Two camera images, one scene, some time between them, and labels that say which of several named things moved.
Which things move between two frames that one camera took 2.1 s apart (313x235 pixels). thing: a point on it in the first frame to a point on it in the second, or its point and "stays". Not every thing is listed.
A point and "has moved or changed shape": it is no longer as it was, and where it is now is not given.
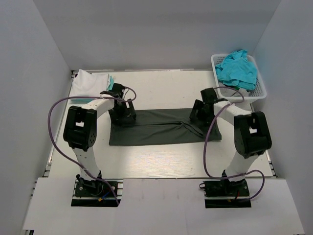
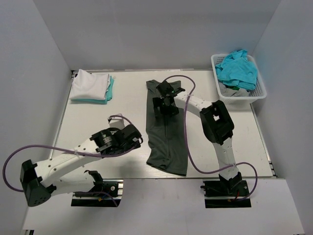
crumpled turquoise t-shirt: x=236 y=70 stays
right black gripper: x=198 y=105 to x=158 y=102
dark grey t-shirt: x=161 y=125 has moved or changed shape
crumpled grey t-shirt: x=229 y=92 stays
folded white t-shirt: x=87 y=84 stays
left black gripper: x=129 y=113 to x=136 y=143
